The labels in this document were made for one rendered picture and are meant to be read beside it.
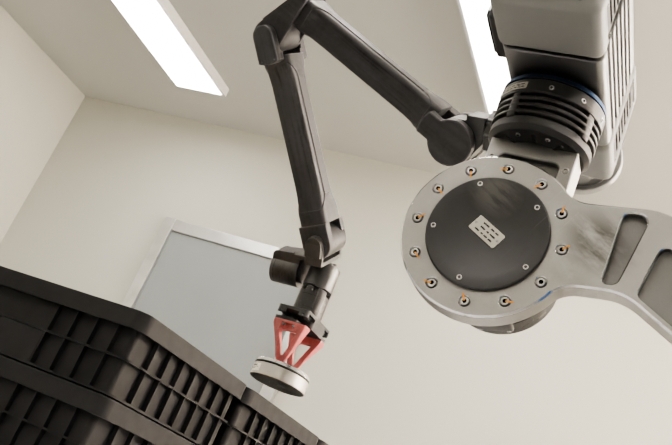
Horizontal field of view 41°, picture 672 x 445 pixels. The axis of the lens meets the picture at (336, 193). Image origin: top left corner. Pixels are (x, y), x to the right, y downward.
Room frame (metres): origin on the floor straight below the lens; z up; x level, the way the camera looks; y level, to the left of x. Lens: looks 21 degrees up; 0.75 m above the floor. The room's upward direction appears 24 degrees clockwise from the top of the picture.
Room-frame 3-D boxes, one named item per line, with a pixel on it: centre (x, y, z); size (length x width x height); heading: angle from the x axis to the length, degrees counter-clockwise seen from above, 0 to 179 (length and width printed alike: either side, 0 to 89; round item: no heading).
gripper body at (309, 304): (1.61, -0.04, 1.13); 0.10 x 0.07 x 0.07; 149
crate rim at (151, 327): (1.35, 0.25, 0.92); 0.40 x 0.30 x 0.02; 59
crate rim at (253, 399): (1.60, 0.10, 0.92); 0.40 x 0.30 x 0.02; 59
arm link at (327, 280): (1.62, -0.03, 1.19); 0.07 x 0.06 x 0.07; 62
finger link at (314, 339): (1.62, -0.05, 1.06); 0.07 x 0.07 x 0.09; 58
